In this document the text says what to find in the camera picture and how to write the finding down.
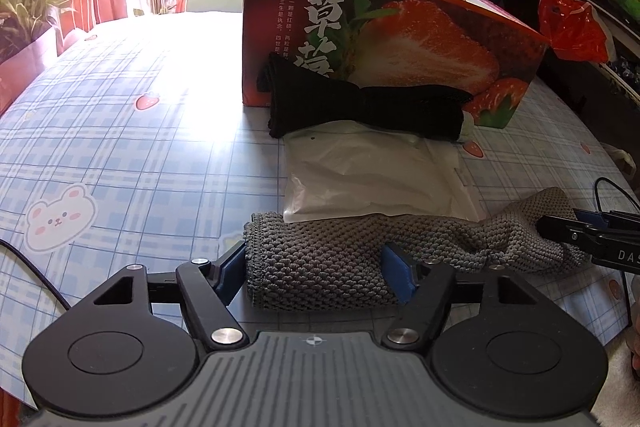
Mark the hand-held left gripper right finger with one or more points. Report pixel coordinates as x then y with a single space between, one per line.
400 274

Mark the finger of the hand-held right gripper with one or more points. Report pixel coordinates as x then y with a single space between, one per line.
565 232
597 218

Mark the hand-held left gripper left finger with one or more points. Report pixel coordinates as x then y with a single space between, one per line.
232 272

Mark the grey knit cloth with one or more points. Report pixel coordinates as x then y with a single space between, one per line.
320 257

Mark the red strawberry cardboard box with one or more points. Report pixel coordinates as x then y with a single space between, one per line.
410 37

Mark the white plastic package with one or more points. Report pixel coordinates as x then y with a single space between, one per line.
370 172

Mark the dark shelf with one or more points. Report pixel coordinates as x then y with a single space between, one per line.
590 82

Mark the checked blue tablecloth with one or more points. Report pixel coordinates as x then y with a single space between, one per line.
150 147

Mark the black knit cloth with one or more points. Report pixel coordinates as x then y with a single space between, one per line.
350 107

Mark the red plastic bag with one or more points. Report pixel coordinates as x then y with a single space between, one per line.
570 27

